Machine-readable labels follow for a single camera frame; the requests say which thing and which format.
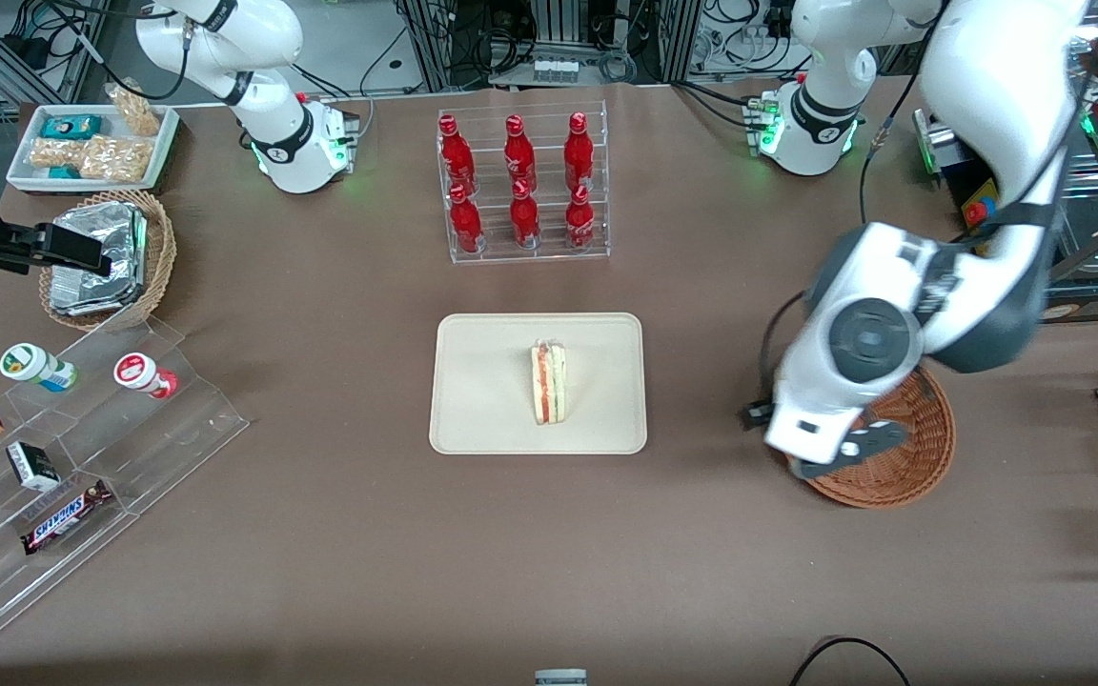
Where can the white connector block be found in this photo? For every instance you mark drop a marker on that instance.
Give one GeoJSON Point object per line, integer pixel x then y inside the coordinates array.
{"type": "Point", "coordinates": [554, 71]}

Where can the small black white box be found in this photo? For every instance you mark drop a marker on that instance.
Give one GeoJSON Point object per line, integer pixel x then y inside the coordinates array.
{"type": "Point", "coordinates": [32, 467]}

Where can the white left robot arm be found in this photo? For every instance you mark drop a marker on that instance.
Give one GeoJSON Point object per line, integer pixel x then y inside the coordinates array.
{"type": "Point", "coordinates": [892, 276]}

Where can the light tan wicker basket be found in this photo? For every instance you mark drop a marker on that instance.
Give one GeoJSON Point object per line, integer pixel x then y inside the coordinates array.
{"type": "Point", "coordinates": [160, 257]}

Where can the white rectangular snack tray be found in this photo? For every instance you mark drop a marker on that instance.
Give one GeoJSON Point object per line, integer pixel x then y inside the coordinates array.
{"type": "Point", "coordinates": [25, 176]}

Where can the clear acrylic stepped shelf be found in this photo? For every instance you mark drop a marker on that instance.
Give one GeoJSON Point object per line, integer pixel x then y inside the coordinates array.
{"type": "Point", "coordinates": [168, 448]}

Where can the clear acrylic bottle rack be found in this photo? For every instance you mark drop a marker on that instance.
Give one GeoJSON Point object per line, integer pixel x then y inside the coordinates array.
{"type": "Point", "coordinates": [497, 253]}

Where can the teal snack box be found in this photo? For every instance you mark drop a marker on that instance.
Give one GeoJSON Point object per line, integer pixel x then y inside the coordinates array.
{"type": "Point", "coordinates": [71, 127]}

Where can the snickers chocolate bar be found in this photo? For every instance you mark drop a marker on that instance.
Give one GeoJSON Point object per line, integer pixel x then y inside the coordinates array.
{"type": "Point", "coordinates": [66, 517]}

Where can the clear bag of puffed snacks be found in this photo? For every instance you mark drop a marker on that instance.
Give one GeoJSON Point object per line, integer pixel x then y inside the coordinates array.
{"type": "Point", "coordinates": [137, 112]}
{"type": "Point", "coordinates": [117, 159]}
{"type": "Point", "coordinates": [53, 152]}

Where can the triangular sandwich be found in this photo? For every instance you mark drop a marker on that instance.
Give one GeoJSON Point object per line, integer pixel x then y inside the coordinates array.
{"type": "Point", "coordinates": [549, 386]}

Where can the grey device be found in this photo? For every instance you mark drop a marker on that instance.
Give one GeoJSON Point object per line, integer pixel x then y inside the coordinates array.
{"type": "Point", "coordinates": [560, 678]}

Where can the cream plastic tray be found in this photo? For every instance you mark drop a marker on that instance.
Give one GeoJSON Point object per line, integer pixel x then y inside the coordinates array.
{"type": "Point", "coordinates": [482, 391]}

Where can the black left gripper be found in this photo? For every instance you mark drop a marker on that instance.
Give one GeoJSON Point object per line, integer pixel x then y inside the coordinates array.
{"type": "Point", "coordinates": [757, 413]}

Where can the red cola bottle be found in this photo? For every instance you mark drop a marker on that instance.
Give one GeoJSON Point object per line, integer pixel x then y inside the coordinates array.
{"type": "Point", "coordinates": [579, 219]}
{"type": "Point", "coordinates": [518, 152]}
{"type": "Point", "coordinates": [579, 151]}
{"type": "Point", "coordinates": [454, 152]}
{"type": "Point", "coordinates": [465, 224]}
{"type": "Point", "coordinates": [524, 217]}

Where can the brown round wicker basket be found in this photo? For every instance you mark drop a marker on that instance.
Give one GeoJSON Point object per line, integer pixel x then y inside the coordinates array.
{"type": "Point", "coordinates": [921, 462]}

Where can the small teal packet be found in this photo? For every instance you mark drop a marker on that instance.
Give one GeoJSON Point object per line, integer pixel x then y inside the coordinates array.
{"type": "Point", "coordinates": [63, 172]}

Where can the red capped yogurt bottle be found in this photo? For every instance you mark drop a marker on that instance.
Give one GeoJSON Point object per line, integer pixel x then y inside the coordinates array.
{"type": "Point", "coordinates": [141, 373]}

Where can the foil wrapped package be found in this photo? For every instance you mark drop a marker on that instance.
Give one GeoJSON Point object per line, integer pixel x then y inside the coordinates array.
{"type": "Point", "coordinates": [82, 303]}
{"type": "Point", "coordinates": [96, 224]}

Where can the green capped yogurt bottle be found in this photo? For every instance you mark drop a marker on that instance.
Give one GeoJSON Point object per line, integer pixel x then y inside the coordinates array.
{"type": "Point", "coordinates": [34, 367]}

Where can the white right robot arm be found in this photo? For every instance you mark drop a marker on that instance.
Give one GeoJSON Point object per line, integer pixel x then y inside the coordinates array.
{"type": "Point", "coordinates": [273, 143]}

